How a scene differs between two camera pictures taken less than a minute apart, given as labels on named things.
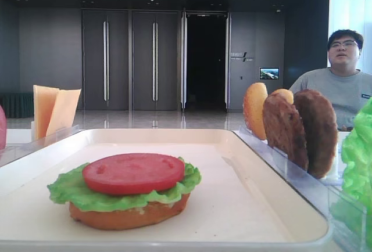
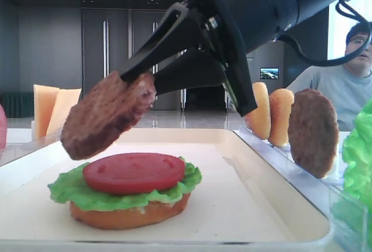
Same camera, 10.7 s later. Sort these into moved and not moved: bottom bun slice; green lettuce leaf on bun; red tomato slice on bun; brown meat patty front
Moved: brown meat patty front
Not moved: bottom bun slice; green lettuce leaf on bun; red tomato slice on bun
